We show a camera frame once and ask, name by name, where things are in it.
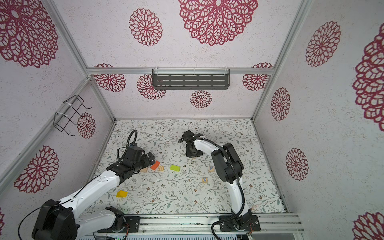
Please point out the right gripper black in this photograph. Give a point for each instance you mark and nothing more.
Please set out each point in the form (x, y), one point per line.
(189, 155)

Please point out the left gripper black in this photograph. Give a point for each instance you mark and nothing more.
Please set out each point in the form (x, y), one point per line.
(147, 162)

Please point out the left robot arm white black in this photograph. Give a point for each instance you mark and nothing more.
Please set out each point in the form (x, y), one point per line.
(63, 220)

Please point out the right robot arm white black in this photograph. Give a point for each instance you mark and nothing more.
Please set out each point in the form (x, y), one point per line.
(229, 169)

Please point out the red-orange wood block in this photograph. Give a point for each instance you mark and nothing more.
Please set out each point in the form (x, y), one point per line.
(155, 165)

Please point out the lime green wood block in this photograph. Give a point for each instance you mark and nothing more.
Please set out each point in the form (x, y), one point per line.
(175, 168)

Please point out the yellow wood block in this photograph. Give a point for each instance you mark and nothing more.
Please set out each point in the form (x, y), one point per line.
(121, 194)

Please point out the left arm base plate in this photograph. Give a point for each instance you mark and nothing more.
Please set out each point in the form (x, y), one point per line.
(129, 224)

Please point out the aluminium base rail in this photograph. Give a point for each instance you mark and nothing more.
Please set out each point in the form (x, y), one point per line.
(200, 224)

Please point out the grey metal wall shelf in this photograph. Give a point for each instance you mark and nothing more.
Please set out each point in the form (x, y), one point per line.
(191, 80)

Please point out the black wire wall rack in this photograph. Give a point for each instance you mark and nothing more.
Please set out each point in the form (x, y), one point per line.
(64, 118)

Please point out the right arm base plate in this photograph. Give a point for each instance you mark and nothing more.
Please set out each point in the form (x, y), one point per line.
(252, 223)

